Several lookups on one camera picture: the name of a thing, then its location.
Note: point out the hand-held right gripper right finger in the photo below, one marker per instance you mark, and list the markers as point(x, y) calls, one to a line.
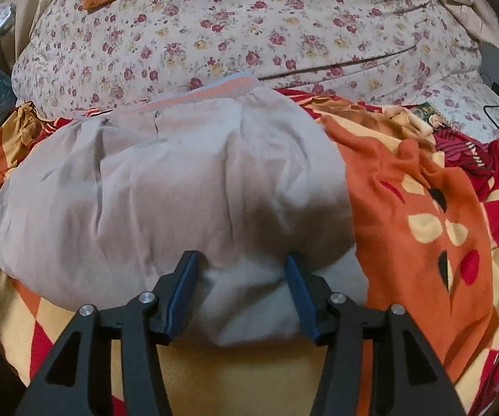
point(301, 299)

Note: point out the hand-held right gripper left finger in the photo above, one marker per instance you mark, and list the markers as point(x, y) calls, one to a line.
point(184, 286)

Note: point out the beige zip jacket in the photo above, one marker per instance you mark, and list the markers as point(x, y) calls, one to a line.
point(167, 190)

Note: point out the orange red yellow blanket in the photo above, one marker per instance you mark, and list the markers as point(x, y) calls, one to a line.
point(405, 190)

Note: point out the floral bed sheet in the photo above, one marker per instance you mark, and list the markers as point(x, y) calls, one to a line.
point(470, 104)

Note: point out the floral quilt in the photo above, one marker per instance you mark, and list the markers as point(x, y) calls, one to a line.
point(253, 21)

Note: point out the beige cloth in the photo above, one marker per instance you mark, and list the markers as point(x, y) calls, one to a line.
point(28, 8)
point(466, 4)

